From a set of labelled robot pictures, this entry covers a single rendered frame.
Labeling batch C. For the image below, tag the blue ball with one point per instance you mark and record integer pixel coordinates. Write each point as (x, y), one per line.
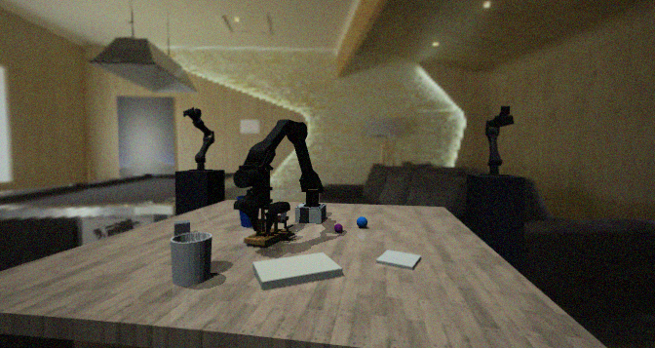
(362, 222)

